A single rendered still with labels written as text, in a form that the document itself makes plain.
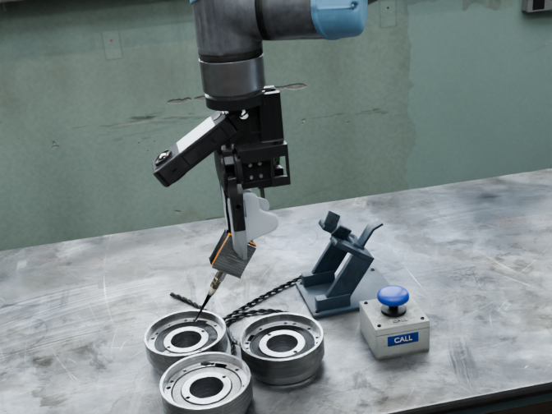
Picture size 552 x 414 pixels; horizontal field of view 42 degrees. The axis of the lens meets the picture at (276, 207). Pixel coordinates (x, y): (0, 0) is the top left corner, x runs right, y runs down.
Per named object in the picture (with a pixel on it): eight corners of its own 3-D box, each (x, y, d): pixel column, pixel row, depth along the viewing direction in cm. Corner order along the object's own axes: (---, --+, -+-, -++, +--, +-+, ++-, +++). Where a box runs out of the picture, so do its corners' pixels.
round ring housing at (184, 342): (205, 389, 87) (201, 361, 85) (132, 374, 91) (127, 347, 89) (242, 342, 96) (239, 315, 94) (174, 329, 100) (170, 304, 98)
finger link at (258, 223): (285, 259, 90) (277, 190, 87) (238, 269, 89) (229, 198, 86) (279, 251, 93) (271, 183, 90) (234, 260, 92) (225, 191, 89)
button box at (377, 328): (376, 361, 90) (375, 328, 88) (360, 330, 96) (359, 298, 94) (438, 349, 91) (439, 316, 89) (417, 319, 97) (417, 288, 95)
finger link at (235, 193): (248, 233, 86) (239, 163, 84) (236, 236, 86) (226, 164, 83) (241, 222, 91) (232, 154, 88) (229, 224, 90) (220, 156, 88)
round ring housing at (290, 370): (335, 345, 93) (333, 318, 92) (309, 395, 84) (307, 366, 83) (261, 333, 97) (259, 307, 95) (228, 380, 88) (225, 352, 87)
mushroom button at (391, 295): (384, 334, 90) (383, 301, 88) (374, 318, 94) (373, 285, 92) (414, 329, 91) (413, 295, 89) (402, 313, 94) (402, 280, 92)
